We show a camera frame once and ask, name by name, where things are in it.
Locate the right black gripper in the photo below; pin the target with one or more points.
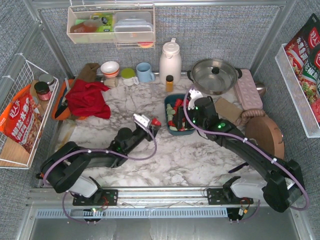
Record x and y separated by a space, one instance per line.
180 117

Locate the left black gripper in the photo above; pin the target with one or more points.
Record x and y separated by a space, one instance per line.
147 131

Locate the red capsule back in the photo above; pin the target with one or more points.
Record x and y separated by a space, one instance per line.
156 122

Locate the cork mat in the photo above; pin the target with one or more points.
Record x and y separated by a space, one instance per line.
227 110

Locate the red capsule cluster front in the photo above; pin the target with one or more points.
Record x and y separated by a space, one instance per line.
170 123

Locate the teal storage basket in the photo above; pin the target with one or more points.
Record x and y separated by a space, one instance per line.
171 100

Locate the green capsule cluster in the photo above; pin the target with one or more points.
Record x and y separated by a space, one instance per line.
170 117

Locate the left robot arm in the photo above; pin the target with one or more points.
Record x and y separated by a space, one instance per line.
64 169

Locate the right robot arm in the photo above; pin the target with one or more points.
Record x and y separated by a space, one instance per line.
284 179

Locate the steel pot with lid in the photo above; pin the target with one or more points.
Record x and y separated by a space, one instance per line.
214 76

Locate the pink egg tray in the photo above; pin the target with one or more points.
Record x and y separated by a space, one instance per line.
246 91

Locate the orange spice bottle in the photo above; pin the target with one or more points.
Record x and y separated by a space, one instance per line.
169 84

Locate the glass spice jar lying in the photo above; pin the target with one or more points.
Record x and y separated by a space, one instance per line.
111 82

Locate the blue mug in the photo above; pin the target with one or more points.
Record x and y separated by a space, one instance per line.
144 73

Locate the green lid white cup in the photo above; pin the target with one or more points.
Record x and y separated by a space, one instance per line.
129 77

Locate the round wooden board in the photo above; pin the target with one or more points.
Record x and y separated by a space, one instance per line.
267 135

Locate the white thermos jug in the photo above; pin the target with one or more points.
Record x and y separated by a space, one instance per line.
170 62

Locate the red cloth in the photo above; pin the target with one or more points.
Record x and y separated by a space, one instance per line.
85 99

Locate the white orange bowl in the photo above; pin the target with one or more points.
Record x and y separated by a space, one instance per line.
110 69

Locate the brown cloth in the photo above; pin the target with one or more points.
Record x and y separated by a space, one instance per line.
89 72

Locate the orange tray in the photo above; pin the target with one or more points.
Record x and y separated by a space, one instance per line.
61 110

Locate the silver lid jar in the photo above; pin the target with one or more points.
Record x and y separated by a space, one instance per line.
49 79

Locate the dark lid jar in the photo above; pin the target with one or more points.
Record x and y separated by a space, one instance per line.
43 91

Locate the clear plastic containers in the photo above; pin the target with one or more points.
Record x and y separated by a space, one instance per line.
133 26

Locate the right white rack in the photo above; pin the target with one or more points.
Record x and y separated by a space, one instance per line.
302 106

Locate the red snack bags right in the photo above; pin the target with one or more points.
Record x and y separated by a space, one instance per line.
303 52

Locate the red snack bag left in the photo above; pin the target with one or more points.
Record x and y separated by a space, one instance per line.
20 121

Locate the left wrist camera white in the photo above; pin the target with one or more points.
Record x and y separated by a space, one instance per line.
141 120

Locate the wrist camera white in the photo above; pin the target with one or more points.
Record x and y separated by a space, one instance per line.
141 120
193 96

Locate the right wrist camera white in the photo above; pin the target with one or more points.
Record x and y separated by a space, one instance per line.
193 96

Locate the wall wire basket top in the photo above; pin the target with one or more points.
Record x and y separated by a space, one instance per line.
81 29

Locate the left wire basket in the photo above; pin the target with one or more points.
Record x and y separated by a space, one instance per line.
13 155

